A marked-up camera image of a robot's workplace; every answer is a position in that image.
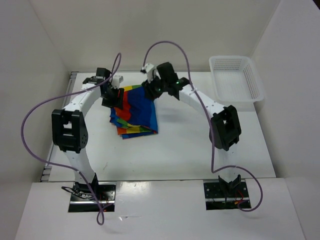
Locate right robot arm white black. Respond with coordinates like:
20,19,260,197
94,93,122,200
140,62,242,198

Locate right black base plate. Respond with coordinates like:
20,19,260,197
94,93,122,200
203,180,252,211

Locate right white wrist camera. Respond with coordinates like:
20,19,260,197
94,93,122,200
140,63,160,83

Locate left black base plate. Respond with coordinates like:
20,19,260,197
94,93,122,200
65,181,116,213

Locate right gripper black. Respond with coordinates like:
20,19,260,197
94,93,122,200
141,72,168,102

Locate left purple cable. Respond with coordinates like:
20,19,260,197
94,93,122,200
20,52,123,226

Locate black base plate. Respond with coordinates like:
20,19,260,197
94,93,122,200
65,181,116,213
203,180,252,211

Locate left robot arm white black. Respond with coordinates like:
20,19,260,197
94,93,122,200
51,68,124,200

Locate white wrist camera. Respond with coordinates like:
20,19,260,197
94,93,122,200
140,63,160,83
111,75,124,89

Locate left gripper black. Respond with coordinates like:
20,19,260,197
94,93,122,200
101,85,124,111

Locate white plastic basket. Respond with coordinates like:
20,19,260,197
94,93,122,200
208,55,265,104

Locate aluminium table edge rail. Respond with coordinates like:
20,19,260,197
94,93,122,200
39,71,80,183

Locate rainbow striped shorts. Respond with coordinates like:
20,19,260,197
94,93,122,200
109,85,158,140

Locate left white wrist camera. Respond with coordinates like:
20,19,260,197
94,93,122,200
111,75,124,89

